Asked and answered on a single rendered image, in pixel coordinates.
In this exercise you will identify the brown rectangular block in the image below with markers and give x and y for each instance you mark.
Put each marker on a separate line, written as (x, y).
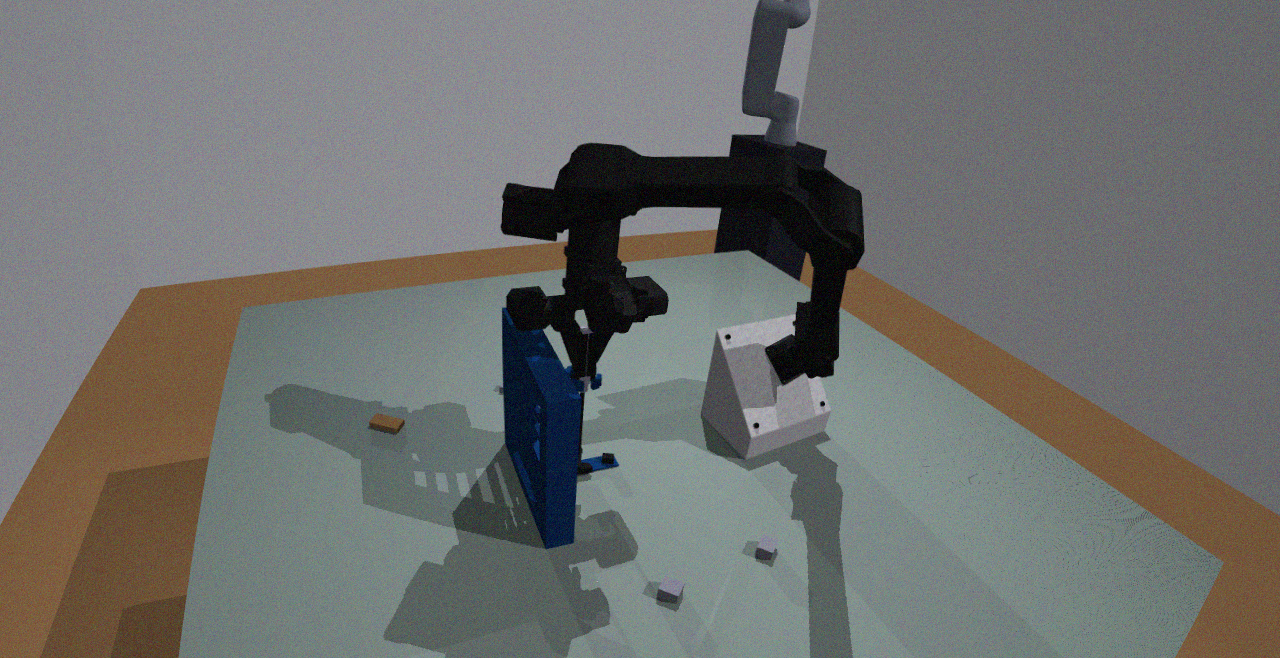
(386, 422)

